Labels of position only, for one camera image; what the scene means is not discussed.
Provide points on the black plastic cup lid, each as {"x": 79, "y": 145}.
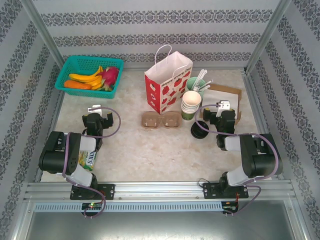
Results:
{"x": 199, "y": 127}

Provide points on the white paper napkins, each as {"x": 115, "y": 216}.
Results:
{"x": 212, "y": 97}

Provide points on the brown cardboard box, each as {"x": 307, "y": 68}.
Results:
{"x": 225, "y": 87}

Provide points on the green paper coffee cup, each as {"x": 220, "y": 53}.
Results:
{"x": 191, "y": 98}

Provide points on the brown cardboard cup carrier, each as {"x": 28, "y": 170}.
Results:
{"x": 161, "y": 120}

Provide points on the red white paper bag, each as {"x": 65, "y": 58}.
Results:
{"x": 172, "y": 67}

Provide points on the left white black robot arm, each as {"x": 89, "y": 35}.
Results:
{"x": 55, "y": 155}

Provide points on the green snack packet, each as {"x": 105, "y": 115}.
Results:
{"x": 88, "y": 160}

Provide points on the stack of green paper cups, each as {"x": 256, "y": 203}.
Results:
{"x": 188, "y": 113}

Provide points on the orange carrot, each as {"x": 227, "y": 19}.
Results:
{"x": 76, "y": 85}

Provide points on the yellow banana bunch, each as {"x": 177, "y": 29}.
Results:
{"x": 85, "y": 77}

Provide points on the pink dragon fruit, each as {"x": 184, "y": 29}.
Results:
{"x": 111, "y": 75}

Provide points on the mint green plastic cup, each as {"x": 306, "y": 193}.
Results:
{"x": 191, "y": 83}

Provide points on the teal plastic basket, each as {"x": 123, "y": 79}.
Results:
{"x": 82, "y": 62}

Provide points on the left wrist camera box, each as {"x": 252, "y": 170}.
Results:
{"x": 96, "y": 108}

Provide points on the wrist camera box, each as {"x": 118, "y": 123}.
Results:
{"x": 96, "y": 108}
{"x": 225, "y": 105}

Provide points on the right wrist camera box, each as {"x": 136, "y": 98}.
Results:
{"x": 225, "y": 105}

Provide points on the aluminium side rail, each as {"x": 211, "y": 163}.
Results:
{"x": 262, "y": 125}
{"x": 52, "y": 112}

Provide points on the aluminium back rail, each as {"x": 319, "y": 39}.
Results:
{"x": 212, "y": 66}

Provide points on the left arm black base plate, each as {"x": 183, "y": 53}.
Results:
{"x": 108, "y": 191}

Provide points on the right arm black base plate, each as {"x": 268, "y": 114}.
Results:
{"x": 210, "y": 191}

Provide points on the aluminium mounting rail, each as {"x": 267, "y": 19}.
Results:
{"x": 160, "y": 190}

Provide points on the aluminium frame post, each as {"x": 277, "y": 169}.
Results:
{"x": 43, "y": 32}
{"x": 270, "y": 32}

